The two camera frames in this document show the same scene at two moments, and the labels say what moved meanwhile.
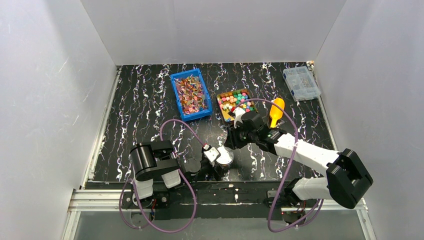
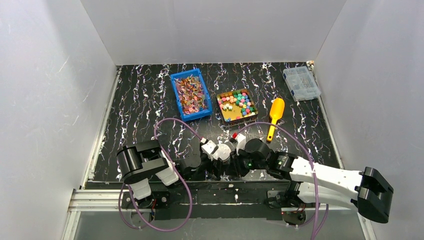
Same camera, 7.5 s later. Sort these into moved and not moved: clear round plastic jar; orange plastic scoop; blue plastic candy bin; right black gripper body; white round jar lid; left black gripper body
Moved: clear round plastic jar; right black gripper body
Not moved: left black gripper body; orange plastic scoop; blue plastic candy bin; white round jar lid
